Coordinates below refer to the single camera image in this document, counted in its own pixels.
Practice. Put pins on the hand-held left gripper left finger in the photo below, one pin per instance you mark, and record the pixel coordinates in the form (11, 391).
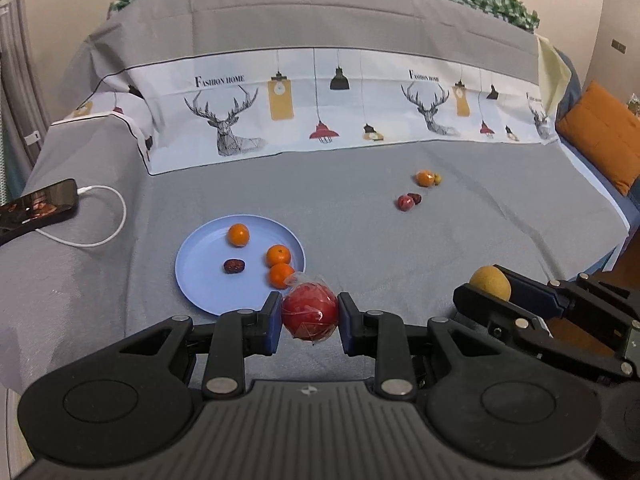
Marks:
(272, 322)

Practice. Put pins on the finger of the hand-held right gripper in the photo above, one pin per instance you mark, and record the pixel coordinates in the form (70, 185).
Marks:
(490, 312)
(535, 292)

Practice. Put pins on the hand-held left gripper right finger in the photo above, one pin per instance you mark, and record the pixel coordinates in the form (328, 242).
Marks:
(346, 322)

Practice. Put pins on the plastic red apple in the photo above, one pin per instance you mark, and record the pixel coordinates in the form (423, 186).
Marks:
(307, 310)

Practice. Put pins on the small orange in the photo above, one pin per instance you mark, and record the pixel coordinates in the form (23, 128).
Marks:
(278, 255)
(425, 178)
(238, 234)
(280, 276)

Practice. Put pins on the dark red date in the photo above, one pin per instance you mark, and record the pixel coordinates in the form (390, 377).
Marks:
(417, 198)
(233, 266)

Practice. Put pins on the blue plastic plate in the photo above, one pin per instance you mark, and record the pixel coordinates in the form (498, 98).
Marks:
(210, 250)

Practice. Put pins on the grey deer print sheet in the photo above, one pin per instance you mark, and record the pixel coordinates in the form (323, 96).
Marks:
(350, 240)

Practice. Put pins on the blue sofa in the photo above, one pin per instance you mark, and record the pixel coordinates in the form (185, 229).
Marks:
(607, 210)

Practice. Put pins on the small wrapped red fruit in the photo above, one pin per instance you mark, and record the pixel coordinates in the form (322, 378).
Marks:
(405, 203)

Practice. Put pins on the orange cushion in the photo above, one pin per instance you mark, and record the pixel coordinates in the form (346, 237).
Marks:
(600, 135)

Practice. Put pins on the cream cloth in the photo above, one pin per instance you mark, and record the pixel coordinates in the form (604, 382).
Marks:
(550, 75)

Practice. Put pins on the black smartphone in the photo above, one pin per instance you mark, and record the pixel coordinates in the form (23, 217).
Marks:
(40, 205)

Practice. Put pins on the small white tag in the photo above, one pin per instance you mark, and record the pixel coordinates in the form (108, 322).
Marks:
(32, 137)

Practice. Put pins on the grey curtain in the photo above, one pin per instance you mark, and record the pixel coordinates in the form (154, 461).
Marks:
(15, 70)

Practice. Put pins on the wall switch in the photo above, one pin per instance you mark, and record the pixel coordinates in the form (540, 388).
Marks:
(618, 46)

